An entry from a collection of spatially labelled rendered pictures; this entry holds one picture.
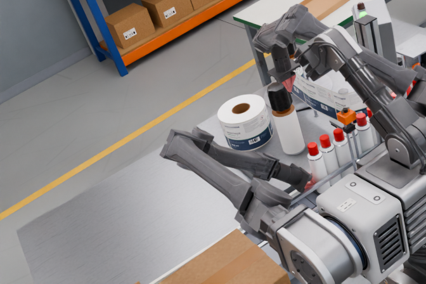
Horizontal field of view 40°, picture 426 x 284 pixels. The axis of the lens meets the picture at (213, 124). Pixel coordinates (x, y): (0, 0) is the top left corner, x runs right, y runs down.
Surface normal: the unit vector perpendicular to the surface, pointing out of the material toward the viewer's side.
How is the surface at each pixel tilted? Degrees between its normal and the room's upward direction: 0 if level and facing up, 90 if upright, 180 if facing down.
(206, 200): 0
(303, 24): 50
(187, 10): 90
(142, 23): 90
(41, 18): 90
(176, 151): 40
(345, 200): 0
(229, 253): 0
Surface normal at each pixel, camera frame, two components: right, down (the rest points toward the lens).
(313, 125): -0.29, -0.79
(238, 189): -0.70, -0.25
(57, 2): 0.52, 0.33
